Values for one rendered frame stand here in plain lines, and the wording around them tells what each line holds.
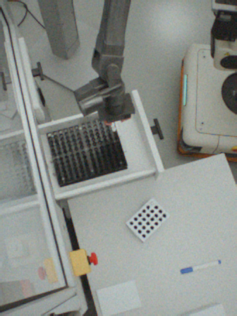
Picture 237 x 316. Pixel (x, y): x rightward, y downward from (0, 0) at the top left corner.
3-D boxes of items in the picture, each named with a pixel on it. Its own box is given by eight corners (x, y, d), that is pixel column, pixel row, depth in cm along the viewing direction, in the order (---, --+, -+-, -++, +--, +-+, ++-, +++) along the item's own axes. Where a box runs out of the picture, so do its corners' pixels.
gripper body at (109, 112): (135, 115, 101) (136, 101, 94) (100, 123, 100) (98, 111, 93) (129, 95, 103) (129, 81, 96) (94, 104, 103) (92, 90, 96)
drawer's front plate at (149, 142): (135, 104, 128) (136, 89, 117) (160, 180, 119) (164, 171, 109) (130, 104, 127) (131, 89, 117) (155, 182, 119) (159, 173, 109)
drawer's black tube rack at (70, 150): (112, 123, 123) (112, 115, 117) (127, 171, 118) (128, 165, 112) (49, 140, 122) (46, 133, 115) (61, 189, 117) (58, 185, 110)
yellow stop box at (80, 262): (87, 248, 111) (85, 247, 104) (94, 271, 109) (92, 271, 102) (72, 253, 110) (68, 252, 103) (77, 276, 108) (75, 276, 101)
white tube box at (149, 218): (151, 199, 123) (152, 197, 120) (168, 216, 122) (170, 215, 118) (125, 224, 121) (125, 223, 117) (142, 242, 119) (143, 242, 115)
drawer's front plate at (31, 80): (29, 53, 134) (22, 36, 123) (45, 120, 126) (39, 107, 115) (25, 54, 134) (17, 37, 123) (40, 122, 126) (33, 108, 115)
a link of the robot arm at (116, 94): (129, 89, 89) (118, 71, 91) (104, 99, 88) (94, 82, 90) (128, 102, 95) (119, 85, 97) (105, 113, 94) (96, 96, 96)
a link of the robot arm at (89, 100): (118, 63, 84) (105, 52, 90) (73, 82, 82) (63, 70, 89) (130, 105, 91) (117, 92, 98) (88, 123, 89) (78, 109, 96)
